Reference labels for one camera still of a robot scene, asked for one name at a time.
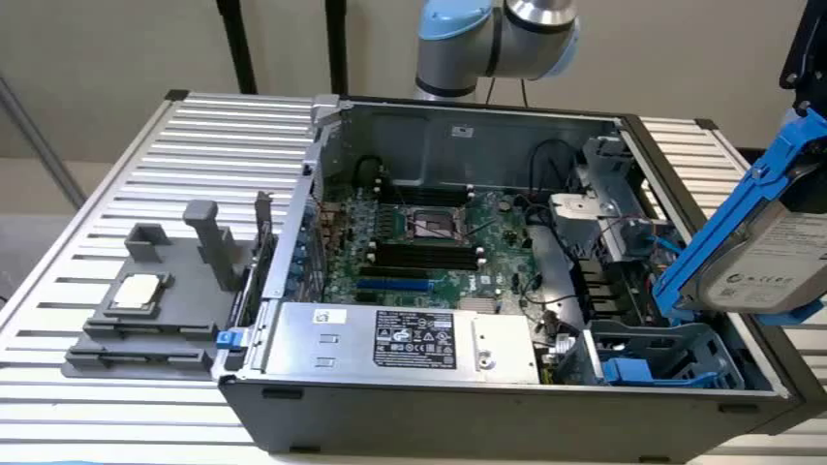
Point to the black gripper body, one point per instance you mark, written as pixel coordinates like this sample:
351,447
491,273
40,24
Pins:
807,43

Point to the hard disk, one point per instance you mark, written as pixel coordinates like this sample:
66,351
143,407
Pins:
762,264

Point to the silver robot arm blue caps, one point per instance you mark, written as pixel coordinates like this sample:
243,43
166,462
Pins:
466,53

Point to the metal disk bay cage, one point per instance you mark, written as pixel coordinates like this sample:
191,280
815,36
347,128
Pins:
614,194

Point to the grey disk bay with holes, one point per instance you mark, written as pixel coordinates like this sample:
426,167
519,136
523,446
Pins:
685,349

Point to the blue disk carrier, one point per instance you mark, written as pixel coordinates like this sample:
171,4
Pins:
623,373

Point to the black RAM slot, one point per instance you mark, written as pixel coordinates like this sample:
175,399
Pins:
426,262
426,197
426,188
426,250

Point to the blue expansion slot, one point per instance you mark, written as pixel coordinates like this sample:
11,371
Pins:
394,285

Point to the green motherboard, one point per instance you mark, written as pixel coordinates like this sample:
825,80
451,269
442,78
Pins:
501,271

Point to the small silver heatsink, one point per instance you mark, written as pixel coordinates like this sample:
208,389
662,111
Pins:
482,304

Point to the CPU socket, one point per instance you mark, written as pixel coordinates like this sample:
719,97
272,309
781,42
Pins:
431,224

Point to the black open PC case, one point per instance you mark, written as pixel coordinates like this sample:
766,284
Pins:
453,416

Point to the black metal pole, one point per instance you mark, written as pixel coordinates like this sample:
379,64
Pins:
240,43
338,43

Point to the silver power supply unit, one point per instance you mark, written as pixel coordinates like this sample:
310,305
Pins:
348,356

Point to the dark graphics card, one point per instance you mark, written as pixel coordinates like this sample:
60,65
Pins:
262,252

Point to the blue case latch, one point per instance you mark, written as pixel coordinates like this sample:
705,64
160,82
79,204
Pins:
230,340

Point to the grey parts rack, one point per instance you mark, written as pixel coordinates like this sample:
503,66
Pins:
187,290

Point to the silver CPU chip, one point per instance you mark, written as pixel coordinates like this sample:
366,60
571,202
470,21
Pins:
139,290

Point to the grey air duct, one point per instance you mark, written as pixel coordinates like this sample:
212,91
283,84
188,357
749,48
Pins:
553,276

